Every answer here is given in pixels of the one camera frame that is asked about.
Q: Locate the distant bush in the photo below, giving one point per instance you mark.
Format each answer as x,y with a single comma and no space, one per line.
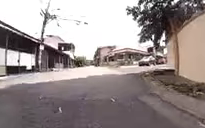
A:
80,61

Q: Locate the pink buildings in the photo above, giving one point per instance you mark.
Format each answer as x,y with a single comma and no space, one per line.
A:
126,53

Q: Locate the pale concrete cross road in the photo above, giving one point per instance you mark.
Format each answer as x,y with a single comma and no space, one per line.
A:
76,73

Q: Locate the pale two-storey building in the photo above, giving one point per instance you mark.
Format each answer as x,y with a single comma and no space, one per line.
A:
61,45

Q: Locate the grey asphalt road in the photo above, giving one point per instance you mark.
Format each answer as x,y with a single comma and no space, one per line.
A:
73,100

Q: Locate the utility pole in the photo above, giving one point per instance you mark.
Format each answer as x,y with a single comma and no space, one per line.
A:
40,50

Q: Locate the dark tree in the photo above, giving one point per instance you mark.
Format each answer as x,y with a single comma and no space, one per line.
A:
156,20

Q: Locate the dirt strip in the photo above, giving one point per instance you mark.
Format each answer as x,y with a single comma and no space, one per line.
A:
183,85

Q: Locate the building with white wall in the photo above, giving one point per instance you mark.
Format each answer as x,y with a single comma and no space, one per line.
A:
13,58

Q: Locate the beige wall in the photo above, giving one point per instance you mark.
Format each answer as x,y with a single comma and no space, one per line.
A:
196,50

